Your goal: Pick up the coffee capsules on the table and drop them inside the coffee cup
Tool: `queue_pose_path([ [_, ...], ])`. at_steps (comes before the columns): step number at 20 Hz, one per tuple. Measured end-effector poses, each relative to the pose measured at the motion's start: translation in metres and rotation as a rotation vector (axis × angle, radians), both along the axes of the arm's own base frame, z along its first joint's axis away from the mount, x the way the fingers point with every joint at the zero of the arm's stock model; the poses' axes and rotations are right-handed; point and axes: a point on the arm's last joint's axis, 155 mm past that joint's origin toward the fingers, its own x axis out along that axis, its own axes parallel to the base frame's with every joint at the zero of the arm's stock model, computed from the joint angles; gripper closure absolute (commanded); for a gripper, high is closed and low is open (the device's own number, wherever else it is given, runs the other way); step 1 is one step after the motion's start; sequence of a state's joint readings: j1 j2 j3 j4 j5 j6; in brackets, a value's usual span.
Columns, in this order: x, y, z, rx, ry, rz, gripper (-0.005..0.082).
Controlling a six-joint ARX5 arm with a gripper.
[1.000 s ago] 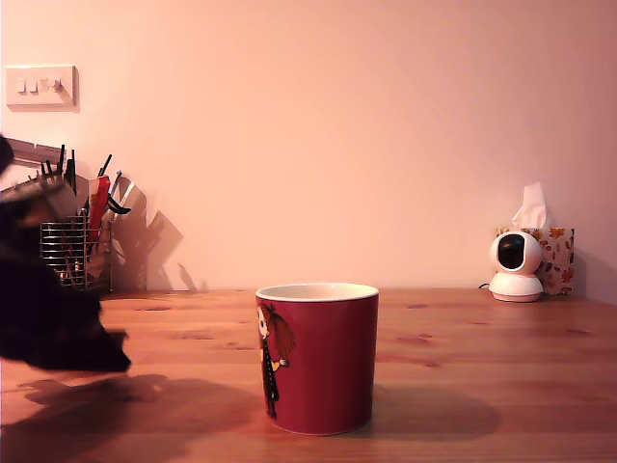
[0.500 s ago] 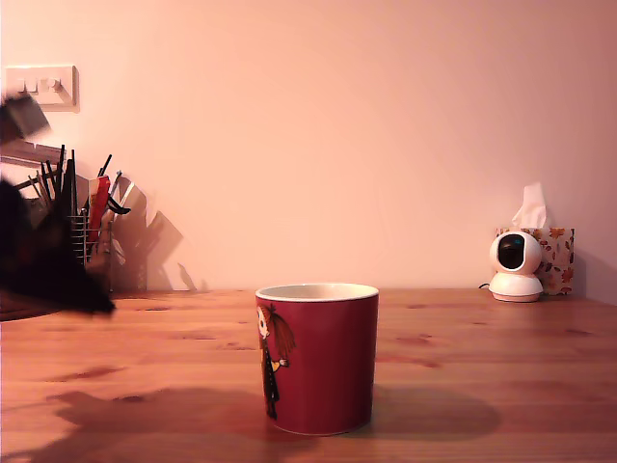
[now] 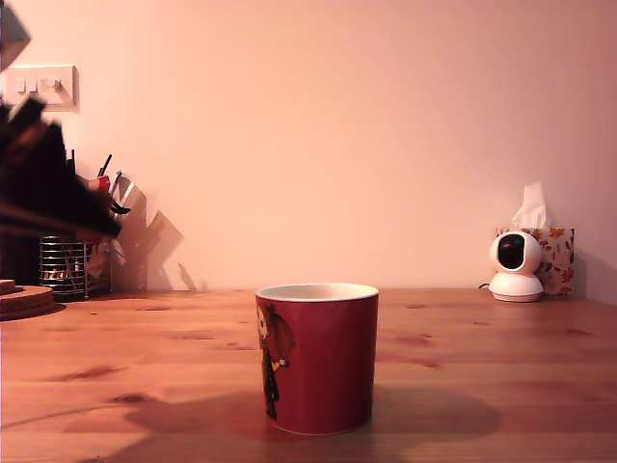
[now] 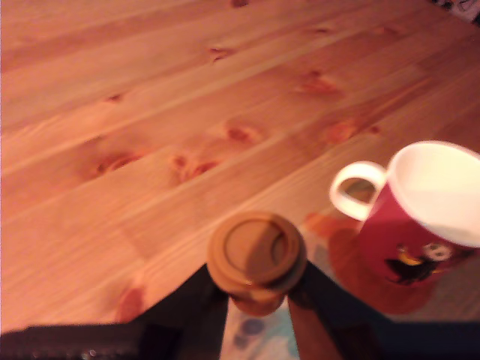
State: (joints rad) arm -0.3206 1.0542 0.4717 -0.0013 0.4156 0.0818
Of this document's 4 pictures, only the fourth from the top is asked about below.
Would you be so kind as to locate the brown coffee capsule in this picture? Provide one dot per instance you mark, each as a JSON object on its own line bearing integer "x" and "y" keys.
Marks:
{"x": 257, "y": 255}

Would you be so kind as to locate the pale patterned mat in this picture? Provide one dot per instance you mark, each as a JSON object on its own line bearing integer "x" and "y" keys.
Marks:
{"x": 255, "y": 337}

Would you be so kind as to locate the red mug with cartoon print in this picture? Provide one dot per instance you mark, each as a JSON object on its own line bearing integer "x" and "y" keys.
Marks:
{"x": 431, "y": 187}

